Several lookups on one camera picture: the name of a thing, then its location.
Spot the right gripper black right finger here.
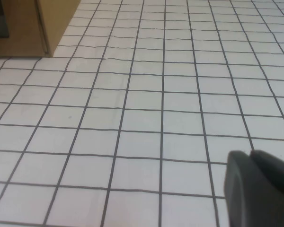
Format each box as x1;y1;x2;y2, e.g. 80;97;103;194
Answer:
249;149;284;189

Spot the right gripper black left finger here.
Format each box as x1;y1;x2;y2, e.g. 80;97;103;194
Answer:
223;149;284;227

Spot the white grid-pattern tablecloth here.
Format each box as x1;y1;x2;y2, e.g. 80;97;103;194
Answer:
0;0;284;227

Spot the brown cardboard lower drawer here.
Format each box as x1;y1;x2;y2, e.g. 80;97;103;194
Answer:
35;0;82;59

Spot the brown cardboard drawer with window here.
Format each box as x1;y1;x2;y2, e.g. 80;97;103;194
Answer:
0;0;49;59

